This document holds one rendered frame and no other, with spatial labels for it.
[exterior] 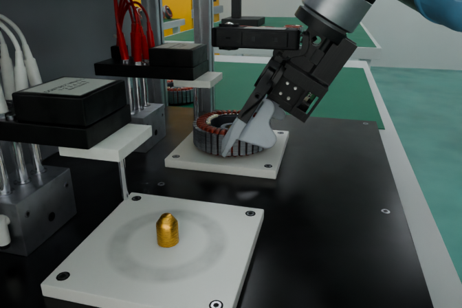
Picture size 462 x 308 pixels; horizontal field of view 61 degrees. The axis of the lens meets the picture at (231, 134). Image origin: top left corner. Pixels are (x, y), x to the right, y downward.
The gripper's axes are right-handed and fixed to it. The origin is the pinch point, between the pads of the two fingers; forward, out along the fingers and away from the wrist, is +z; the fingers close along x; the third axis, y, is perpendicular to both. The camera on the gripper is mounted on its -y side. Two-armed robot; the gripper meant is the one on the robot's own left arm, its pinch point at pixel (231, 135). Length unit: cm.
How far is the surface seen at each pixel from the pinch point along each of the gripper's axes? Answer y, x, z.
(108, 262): -2.4, -28.2, 3.0
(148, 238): -0.8, -24.4, 2.0
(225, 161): 1.4, -6.2, 0.8
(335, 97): 15.6, 42.1, -3.8
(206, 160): -0.8, -6.6, 2.0
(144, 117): -11.6, -3.3, 3.6
